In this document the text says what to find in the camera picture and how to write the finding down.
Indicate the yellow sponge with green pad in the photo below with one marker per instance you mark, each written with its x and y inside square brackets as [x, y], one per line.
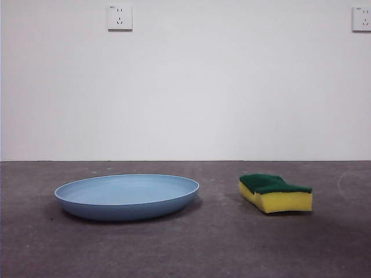
[285, 202]

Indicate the white wall socket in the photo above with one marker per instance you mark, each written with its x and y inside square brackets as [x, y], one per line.
[120, 17]
[362, 19]

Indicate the blue round plate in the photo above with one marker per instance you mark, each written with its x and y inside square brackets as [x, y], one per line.
[127, 199]

